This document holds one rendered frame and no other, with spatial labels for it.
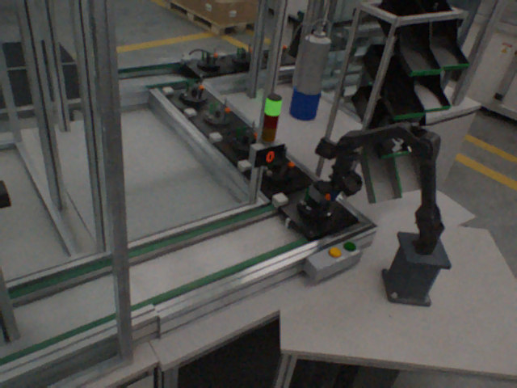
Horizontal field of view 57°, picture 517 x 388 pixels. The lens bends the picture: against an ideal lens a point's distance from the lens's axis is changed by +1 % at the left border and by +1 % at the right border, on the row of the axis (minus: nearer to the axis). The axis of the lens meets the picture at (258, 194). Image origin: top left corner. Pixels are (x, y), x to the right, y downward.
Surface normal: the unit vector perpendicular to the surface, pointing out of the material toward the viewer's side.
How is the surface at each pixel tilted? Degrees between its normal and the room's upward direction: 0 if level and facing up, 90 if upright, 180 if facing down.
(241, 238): 0
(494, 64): 90
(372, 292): 0
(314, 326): 0
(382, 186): 45
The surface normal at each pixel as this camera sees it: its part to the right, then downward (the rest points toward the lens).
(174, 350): 0.13, -0.79
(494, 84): -0.72, 0.34
